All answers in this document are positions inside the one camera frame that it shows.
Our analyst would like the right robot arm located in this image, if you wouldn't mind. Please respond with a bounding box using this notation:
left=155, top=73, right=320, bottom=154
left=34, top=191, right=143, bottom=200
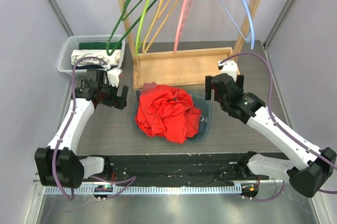
left=205, top=73, right=336, bottom=198

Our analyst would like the maroon tank top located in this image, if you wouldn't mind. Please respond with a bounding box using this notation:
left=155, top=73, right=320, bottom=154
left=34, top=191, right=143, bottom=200
left=142, top=82, right=157, bottom=92

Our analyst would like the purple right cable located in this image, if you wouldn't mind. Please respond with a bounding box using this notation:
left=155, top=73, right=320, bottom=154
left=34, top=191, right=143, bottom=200
left=221, top=52, right=337, bottom=203

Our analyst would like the pink hanger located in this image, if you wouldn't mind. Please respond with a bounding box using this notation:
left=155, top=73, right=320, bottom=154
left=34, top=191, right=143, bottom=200
left=173, top=0, right=193, bottom=54

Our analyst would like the white plastic basket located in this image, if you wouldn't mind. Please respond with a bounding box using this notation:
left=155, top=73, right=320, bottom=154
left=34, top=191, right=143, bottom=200
left=57, top=34, right=126, bottom=74

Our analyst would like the folded white printed shirt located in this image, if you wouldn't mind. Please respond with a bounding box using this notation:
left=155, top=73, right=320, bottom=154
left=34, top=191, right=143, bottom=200
left=71, top=49, right=121, bottom=68

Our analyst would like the folded green garment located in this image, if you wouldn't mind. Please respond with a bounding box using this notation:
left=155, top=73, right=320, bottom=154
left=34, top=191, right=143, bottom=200
left=78, top=42, right=122, bottom=50

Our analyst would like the purple cable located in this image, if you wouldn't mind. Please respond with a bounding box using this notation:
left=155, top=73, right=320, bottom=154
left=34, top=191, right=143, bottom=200
left=51, top=56, right=137, bottom=201
left=221, top=52, right=337, bottom=203

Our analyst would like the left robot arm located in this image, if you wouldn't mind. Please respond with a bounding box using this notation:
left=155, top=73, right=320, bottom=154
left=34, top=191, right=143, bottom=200
left=34, top=68, right=128, bottom=189

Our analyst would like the wooden clothes rack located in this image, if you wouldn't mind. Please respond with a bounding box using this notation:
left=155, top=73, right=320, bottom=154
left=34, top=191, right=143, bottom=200
left=118, top=0, right=260, bottom=89

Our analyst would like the lime green hanger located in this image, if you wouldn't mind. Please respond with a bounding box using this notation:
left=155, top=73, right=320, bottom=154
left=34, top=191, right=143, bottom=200
left=135, top=0, right=158, bottom=57

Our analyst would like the white slotted cable duct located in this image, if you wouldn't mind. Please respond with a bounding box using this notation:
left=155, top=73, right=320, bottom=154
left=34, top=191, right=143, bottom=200
left=43, top=185, right=243, bottom=196

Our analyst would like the red tank top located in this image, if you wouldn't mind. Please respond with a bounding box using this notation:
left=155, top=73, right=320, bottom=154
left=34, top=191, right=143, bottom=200
left=135, top=84, right=201, bottom=144

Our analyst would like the yellow hanger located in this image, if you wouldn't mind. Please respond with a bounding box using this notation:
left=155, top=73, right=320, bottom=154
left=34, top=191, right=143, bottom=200
left=142, top=0, right=180, bottom=54

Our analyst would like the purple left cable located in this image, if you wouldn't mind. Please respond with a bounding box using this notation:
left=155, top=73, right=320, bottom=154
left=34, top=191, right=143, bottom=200
left=51, top=56, right=137, bottom=201

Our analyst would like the teal plastic bin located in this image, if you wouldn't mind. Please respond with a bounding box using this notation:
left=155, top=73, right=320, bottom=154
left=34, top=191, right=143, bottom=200
left=131, top=90, right=212, bottom=143

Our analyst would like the light blue hanger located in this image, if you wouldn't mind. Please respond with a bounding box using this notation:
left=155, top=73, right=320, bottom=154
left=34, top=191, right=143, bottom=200
left=208, top=0, right=256, bottom=50

